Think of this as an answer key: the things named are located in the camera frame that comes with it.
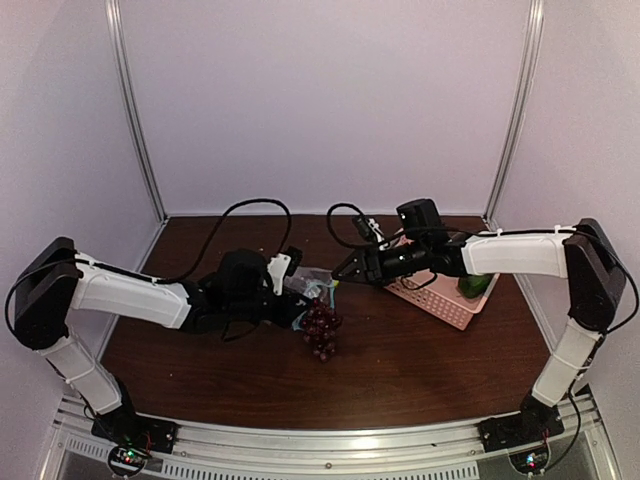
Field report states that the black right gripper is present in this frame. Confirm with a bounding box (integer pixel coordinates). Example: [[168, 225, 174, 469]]
[[332, 238, 429, 286]]

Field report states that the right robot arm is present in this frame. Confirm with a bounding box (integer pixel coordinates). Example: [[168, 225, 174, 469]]
[[332, 199, 635, 442]]

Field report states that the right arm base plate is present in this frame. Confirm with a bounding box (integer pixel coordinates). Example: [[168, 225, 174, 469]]
[[478, 409, 565, 453]]

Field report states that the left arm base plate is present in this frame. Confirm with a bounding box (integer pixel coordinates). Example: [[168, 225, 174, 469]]
[[91, 405, 178, 454]]

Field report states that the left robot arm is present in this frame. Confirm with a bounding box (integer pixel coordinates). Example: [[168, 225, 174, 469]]
[[5, 237, 311, 444]]

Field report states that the aluminium frame post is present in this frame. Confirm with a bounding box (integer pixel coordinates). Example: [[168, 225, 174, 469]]
[[104, 0, 168, 223], [483, 0, 545, 226]]

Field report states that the left camera cable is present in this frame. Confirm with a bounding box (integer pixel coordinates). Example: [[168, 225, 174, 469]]
[[4, 198, 293, 334]]

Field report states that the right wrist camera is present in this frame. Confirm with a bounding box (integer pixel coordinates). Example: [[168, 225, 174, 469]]
[[352, 215, 397, 251]]

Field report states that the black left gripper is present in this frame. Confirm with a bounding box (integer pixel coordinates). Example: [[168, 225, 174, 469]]
[[226, 285, 312, 328]]

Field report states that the camera cable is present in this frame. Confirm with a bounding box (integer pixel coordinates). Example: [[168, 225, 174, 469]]
[[327, 203, 376, 249], [4, 198, 293, 334]]

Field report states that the dark red grape bunch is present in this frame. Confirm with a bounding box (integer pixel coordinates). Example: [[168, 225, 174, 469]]
[[299, 300, 343, 363]]

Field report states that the pink perforated plastic basket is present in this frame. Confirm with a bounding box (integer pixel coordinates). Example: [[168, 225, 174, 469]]
[[385, 270, 499, 331]]

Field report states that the right aluminium frame post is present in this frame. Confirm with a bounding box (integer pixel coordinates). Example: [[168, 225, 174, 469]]
[[483, 0, 545, 226]]

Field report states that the right camera cable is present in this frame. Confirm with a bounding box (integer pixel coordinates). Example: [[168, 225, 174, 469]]
[[327, 203, 376, 249]]

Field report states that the front aluminium rail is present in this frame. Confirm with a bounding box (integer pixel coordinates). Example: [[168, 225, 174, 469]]
[[47, 394, 616, 480]]

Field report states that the green chayote squash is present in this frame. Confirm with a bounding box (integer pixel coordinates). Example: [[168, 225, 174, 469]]
[[457, 275, 493, 299]]

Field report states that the clear zip top bag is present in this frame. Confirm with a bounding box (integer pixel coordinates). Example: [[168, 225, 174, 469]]
[[283, 267, 341, 331]]

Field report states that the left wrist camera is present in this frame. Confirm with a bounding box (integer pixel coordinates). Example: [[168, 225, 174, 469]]
[[267, 246, 303, 296]]

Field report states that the left aluminium frame post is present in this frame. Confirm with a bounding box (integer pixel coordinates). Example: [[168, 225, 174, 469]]
[[104, 0, 168, 223]]

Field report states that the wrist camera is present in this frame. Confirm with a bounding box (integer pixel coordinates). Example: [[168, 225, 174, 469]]
[[352, 215, 397, 251], [267, 246, 303, 296]]

